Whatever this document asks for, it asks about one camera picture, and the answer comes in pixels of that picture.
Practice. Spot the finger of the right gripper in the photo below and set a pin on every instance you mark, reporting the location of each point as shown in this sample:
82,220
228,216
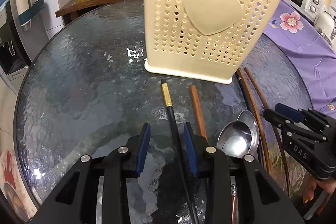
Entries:
290,113

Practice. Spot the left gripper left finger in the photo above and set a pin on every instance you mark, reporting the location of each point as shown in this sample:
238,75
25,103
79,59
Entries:
74,199

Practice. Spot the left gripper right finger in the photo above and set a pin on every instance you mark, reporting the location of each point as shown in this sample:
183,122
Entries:
260,199

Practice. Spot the small steel spoon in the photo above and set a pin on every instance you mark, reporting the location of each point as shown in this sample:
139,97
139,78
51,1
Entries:
248,118

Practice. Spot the dark brown thin chopstick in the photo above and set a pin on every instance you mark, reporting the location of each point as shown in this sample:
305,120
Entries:
274,157

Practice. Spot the large steel spoon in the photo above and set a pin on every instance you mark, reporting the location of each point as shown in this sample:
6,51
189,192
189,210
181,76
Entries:
235,139

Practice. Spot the black chopstick gold tip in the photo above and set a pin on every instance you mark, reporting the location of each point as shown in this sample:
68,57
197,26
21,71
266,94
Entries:
179,150

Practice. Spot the light brown wooden chopstick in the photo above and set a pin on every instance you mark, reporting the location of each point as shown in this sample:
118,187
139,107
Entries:
198,111

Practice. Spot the black chopstick gold band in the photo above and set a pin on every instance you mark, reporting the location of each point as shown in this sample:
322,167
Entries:
259,149

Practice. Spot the purple floral cloth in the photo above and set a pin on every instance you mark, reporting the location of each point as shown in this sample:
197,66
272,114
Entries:
309,52

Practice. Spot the white electric kettle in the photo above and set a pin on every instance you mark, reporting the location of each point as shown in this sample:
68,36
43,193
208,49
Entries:
325,25

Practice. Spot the cream plastic utensil holder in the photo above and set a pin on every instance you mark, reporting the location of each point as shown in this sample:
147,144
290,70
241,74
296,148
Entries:
203,39

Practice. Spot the water dispenser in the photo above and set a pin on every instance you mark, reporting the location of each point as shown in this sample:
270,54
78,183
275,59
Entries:
14,58

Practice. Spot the dark wooden counter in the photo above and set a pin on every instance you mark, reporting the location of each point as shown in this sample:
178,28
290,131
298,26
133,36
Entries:
76,8

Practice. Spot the paper cup holder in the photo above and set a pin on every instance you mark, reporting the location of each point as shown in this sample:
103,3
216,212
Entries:
27,9

